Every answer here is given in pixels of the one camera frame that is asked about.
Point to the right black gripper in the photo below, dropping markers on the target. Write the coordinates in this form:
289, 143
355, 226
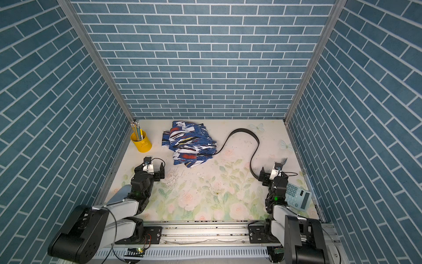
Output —
266, 181

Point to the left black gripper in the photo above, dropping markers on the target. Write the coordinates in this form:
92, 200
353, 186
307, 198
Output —
156, 174

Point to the black leather belt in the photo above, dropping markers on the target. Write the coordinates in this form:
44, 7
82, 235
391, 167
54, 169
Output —
255, 146

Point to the blue patterned trousers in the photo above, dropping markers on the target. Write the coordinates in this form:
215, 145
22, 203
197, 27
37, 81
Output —
190, 143

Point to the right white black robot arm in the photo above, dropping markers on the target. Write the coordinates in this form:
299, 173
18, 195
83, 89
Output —
301, 238

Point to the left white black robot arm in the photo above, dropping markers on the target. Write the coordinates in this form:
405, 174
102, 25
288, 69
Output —
127, 208

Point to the light green calculator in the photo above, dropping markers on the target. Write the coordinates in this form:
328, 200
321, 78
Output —
297, 197

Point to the blue grey glasses case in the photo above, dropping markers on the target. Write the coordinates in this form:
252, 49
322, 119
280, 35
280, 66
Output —
120, 195

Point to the yellow pen cup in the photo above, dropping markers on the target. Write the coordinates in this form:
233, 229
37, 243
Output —
143, 145

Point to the pens in cup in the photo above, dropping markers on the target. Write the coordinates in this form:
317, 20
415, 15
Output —
137, 131

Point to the floral table mat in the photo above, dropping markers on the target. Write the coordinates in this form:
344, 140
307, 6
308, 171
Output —
222, 188

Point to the right small circuit board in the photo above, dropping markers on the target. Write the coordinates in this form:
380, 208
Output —
278, 250

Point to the small circuit board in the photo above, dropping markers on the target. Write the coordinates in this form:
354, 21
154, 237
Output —
278, 250
135, 252

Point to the left small circuit board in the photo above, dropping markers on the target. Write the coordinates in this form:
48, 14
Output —
135, 252

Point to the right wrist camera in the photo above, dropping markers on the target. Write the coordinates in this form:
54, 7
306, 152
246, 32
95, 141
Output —
277, 169

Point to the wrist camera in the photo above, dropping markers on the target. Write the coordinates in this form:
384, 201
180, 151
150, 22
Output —
148, 165
277, 169

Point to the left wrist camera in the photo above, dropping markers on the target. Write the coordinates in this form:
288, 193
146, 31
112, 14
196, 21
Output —
148, 165

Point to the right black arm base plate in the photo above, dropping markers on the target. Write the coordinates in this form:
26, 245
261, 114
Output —
260, 234

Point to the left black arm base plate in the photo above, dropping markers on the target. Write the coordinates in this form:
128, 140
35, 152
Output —
143, 235

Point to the aluminium mounting rail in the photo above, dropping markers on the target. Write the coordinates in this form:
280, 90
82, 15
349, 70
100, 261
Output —
204, 233

